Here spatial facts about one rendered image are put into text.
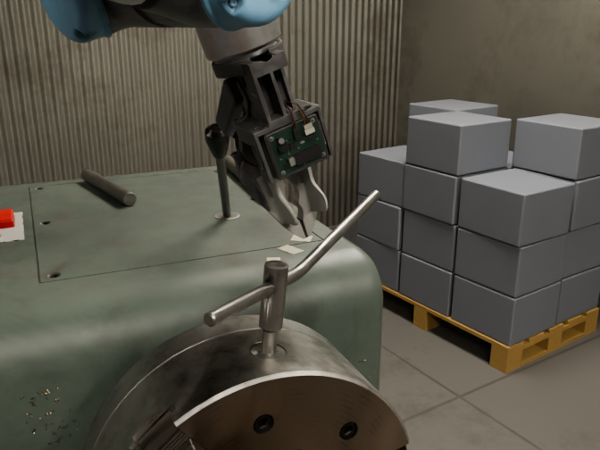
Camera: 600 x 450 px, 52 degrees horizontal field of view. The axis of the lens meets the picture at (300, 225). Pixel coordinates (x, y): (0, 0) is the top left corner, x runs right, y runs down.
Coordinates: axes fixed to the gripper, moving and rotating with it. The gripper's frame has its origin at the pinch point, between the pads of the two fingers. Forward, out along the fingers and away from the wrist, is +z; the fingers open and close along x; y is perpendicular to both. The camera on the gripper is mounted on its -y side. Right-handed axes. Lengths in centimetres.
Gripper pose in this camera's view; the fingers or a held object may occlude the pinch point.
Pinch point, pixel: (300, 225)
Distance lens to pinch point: 69.6
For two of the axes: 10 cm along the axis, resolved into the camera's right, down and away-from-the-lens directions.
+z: 3.0, 8.6, 4.2
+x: 8.6, -4.3, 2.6
